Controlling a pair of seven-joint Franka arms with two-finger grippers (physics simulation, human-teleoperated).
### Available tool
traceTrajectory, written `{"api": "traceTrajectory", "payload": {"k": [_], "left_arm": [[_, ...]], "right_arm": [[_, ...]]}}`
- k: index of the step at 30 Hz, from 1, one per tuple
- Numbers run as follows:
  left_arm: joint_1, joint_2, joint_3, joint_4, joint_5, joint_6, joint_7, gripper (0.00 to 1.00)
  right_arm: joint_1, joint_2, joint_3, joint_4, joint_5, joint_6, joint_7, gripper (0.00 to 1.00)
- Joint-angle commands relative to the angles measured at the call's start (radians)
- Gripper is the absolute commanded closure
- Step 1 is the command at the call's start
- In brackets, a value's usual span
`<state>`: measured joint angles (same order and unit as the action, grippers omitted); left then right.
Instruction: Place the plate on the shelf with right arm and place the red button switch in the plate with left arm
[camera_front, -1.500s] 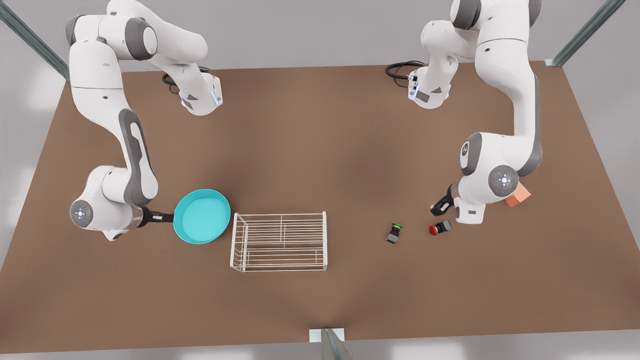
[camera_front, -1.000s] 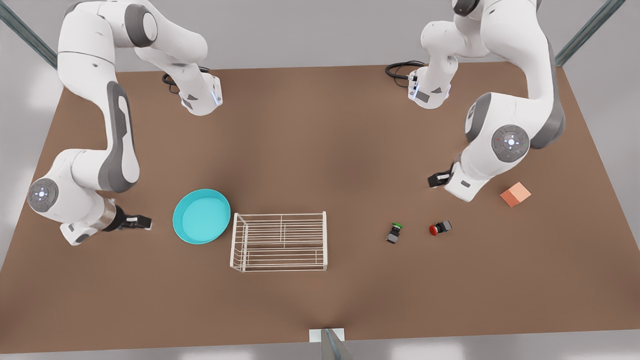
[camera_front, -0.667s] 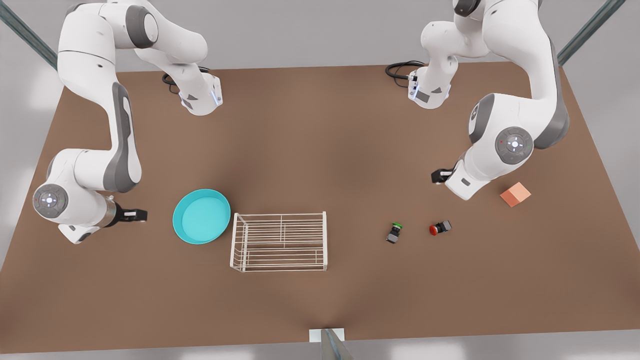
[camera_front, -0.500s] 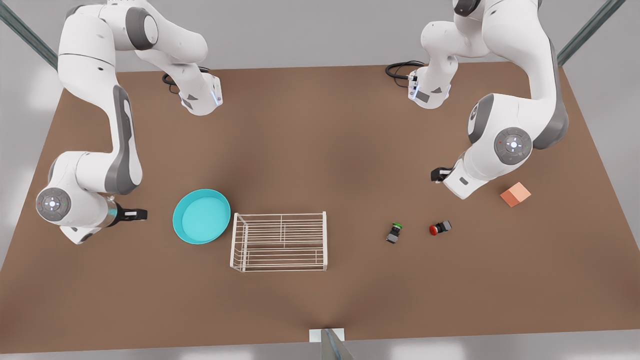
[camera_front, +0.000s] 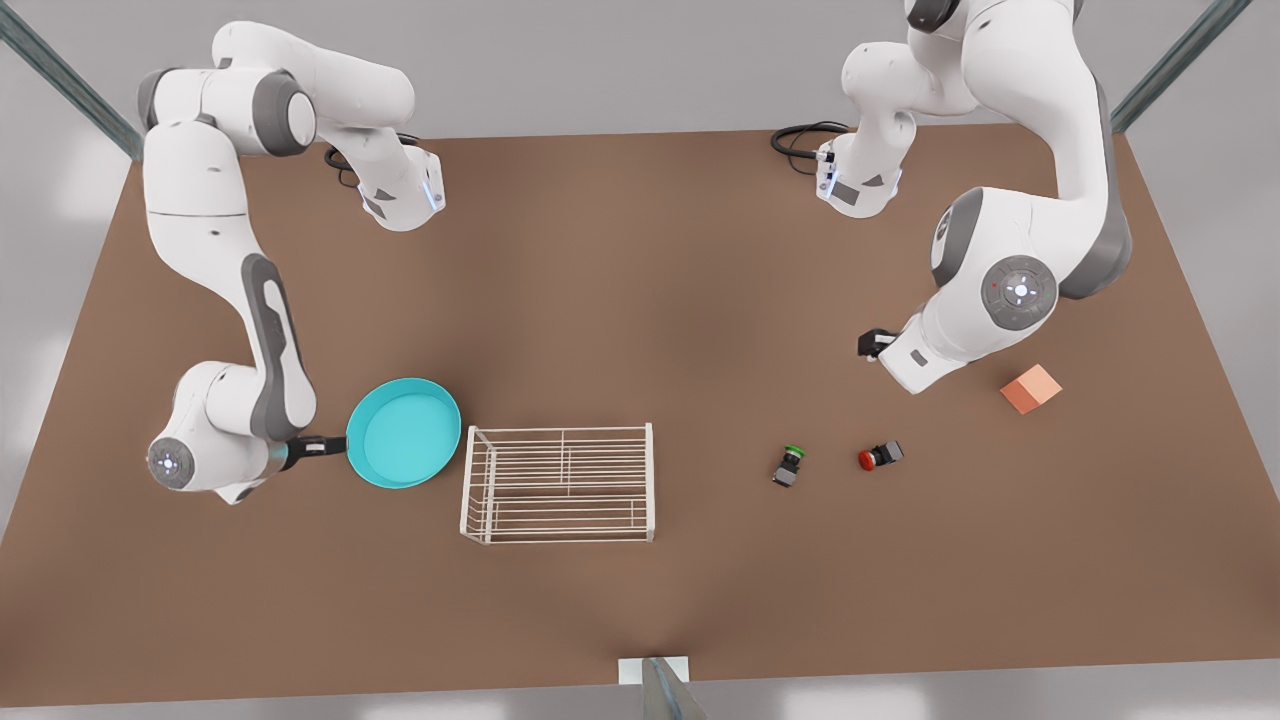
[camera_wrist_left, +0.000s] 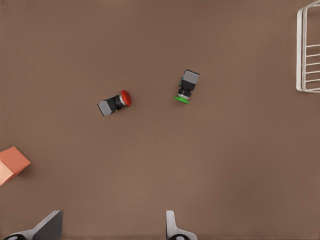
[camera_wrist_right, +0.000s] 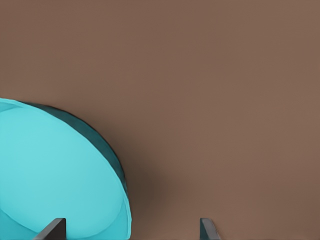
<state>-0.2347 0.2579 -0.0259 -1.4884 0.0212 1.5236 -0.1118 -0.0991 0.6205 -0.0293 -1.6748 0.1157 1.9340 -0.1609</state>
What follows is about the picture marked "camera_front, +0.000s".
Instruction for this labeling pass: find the turquoise plate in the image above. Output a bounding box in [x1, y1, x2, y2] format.
[345, 377, 463, 490]

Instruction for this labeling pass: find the orange cube block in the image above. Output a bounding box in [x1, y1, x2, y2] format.
[1000, 363, 1063, 415]

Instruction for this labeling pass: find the black cable loop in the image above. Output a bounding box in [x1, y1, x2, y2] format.
[770, 121, 853, 177]
[323, 132, 422, 189]

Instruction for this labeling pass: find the white wire shelf rack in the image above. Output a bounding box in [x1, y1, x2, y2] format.
[459, 423, 656, 546]

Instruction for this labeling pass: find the silver frame post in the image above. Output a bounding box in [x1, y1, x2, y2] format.
[0, 8, 144, 161]
[1111, 0, 1254, 134]
[618, 656, 707, 720]

